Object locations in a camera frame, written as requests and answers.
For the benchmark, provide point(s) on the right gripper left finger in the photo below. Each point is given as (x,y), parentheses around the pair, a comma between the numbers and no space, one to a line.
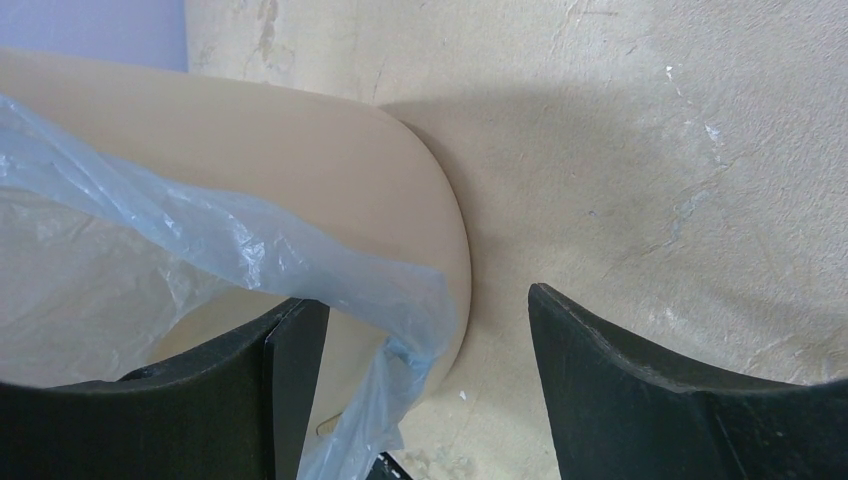
(234,407)

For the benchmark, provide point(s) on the beige paper trash bin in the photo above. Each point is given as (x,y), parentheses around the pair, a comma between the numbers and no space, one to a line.
(347,168)

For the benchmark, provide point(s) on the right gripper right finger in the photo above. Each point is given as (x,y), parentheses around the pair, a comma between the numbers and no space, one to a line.
(623,407)

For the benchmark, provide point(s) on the blue plastic trash bag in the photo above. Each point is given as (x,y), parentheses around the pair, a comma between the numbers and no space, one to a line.
(107,268)

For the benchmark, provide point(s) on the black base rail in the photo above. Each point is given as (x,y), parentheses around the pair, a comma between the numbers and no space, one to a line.
(385,467)

